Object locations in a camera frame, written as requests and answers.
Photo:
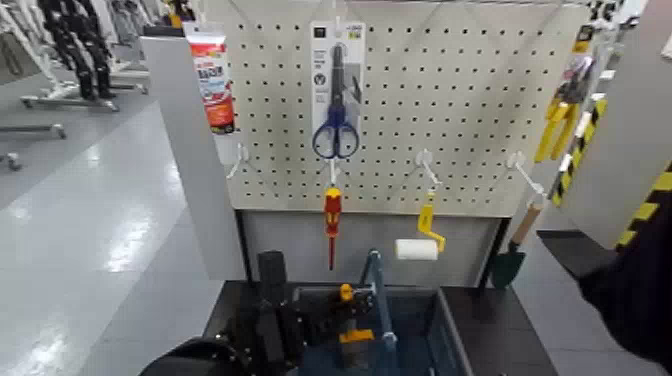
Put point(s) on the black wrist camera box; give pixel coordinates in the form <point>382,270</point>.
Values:
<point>272,275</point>

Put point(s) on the black humanoid robot on stand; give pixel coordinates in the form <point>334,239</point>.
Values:
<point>78,47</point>

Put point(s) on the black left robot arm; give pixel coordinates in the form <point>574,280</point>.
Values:
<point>194,359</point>

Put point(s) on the red white glue tube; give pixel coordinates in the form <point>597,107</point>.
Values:
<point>215,84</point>

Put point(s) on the red yellow screwdriver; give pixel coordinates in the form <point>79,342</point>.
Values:
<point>333,210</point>

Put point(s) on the black yellow striped bar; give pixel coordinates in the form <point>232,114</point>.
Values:
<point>577,152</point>

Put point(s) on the grey back panel below pegboard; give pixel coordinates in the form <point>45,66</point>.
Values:
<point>299,241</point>

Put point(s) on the yellow black paint brush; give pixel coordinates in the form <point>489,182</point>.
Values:
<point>357,336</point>

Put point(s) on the grey wheeled stand leg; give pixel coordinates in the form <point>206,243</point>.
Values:
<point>31,129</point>

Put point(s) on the grey blue plastic crate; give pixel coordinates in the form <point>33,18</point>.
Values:
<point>420,336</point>

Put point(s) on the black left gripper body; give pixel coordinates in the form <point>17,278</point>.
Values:
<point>288,330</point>

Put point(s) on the white pegboard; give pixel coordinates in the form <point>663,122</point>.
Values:
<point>446,105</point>

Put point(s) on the grey panel with hazard stripes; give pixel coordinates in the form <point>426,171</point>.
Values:
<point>630,105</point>

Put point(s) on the blue scissors in package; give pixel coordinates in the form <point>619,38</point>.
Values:
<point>336,115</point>

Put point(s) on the white pegboard hook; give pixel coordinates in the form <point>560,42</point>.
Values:
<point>428,168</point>
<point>525,176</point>
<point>239,160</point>
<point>333,170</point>

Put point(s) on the person's black clothed torso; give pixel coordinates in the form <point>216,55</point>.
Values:
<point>640,299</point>

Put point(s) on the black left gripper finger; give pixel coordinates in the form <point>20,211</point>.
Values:
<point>328,328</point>
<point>357,300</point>

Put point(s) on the grey side panel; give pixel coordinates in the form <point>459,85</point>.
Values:
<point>189,157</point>

